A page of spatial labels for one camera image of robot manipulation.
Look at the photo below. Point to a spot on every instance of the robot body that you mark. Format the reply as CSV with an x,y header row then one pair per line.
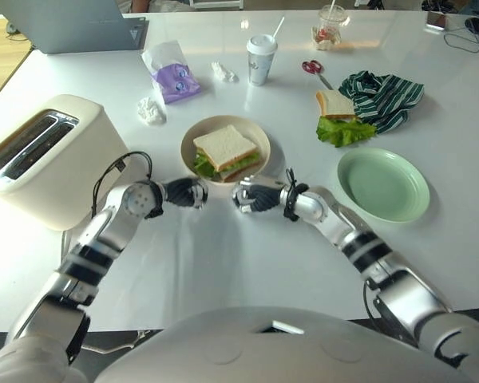
x,y
231,351

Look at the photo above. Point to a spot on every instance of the purple tissue pack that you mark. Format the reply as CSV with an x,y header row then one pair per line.
x,y
175,80

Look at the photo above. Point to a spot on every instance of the beige plate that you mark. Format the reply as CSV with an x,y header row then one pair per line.
x,y
259,135

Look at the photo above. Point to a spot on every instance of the white paper cup with lid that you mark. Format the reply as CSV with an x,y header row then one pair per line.
x,y
260,60

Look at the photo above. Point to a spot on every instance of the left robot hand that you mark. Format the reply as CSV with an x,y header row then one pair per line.
x,y
185,193

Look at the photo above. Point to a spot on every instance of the clear plastic cup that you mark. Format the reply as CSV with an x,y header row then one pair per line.
x,y
329,32

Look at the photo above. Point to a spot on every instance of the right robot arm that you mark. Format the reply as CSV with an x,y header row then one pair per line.
x,y
367,243

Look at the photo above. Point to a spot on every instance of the green plate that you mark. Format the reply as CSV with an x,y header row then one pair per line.
x,y
383,185

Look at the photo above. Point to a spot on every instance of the grey laptop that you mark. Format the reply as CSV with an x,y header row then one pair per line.
x,y
72,24

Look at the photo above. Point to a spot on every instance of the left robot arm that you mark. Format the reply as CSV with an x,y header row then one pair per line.
x,y
112,223

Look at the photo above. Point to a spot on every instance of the green striped cloth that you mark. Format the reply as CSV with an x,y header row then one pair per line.
x,y
387,99

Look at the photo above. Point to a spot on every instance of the black computer mouse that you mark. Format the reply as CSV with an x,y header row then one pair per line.
x,y
477,24

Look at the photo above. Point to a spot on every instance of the green lettuce leaf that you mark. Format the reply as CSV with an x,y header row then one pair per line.
x,y
203,164
345,131

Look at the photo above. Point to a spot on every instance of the smartphone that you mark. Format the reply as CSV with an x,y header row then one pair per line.
x,y
437,20

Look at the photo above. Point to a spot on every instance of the white straw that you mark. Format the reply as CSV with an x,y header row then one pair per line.
x,y
278,27

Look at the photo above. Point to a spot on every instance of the crumpled white tissue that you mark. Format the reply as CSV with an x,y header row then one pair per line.
x,y
224,72
151,111

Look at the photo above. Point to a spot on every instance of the bread slice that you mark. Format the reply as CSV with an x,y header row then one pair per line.
x,y
225,143
335,103
233,172

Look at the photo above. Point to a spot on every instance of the cream toaster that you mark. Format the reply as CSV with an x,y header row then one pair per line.
x,y
80,139

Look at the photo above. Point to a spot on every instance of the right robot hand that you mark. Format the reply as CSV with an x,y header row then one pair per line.
x,y
261,197

